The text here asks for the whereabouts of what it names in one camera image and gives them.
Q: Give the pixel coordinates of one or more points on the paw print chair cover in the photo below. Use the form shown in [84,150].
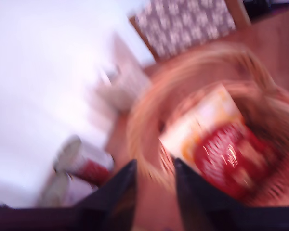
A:
[183,24]

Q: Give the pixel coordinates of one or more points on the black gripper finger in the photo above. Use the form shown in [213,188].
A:
[197,192]
[120,192]

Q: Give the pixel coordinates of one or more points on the white Maltesers mini bunnies bag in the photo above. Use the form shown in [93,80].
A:
[214,134]

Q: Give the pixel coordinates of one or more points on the woven wicker basket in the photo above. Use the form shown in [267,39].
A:
[137,125]

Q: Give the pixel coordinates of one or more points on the wooden chair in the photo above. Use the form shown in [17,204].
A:
[242,12]

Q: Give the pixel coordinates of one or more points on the pale patterned tissue box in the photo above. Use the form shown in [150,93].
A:
[125,79]

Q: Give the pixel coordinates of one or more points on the labelled food tin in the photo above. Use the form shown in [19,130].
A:
[91,168]
[55,190]

